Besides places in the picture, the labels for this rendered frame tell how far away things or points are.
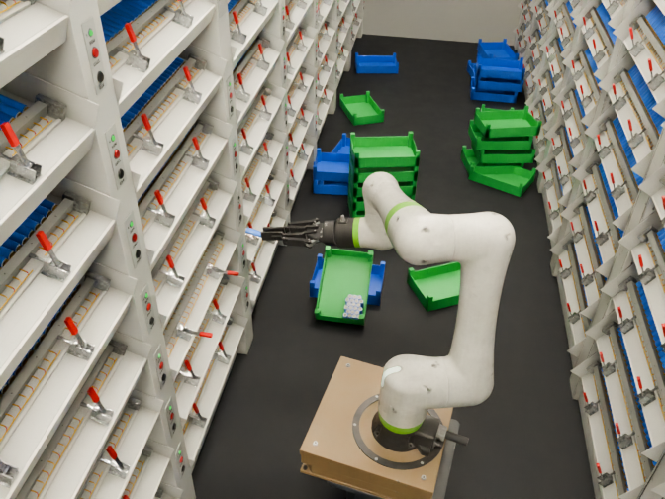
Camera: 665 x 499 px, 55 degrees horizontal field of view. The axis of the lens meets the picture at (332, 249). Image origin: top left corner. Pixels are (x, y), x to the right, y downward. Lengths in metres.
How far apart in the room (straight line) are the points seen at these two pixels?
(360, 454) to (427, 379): 0.29
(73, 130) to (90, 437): 0.62
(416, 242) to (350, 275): 1.29
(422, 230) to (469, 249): 0.12
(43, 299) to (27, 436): 0.23
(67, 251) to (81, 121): 0.23
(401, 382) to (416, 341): 0.98
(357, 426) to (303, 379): 0.64
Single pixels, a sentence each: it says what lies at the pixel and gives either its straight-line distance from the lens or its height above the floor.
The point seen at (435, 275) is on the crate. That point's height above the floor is 0.00.
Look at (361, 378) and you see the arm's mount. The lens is 1.95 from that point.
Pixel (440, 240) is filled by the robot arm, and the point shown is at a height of 0.99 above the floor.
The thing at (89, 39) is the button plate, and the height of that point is 1.46.
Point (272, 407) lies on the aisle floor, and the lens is 2.36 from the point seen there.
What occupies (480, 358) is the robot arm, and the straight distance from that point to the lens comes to 1.66.
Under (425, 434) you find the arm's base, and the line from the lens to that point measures 1.78.
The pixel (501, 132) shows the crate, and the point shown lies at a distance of 3.56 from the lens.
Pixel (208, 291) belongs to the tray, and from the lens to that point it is 1.99.
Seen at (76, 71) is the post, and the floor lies 1.42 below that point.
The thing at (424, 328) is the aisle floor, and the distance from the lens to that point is 2.66.
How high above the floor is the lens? 1.85
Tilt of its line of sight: 38 degrees down
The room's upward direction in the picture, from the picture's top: 1 degrees clockwise
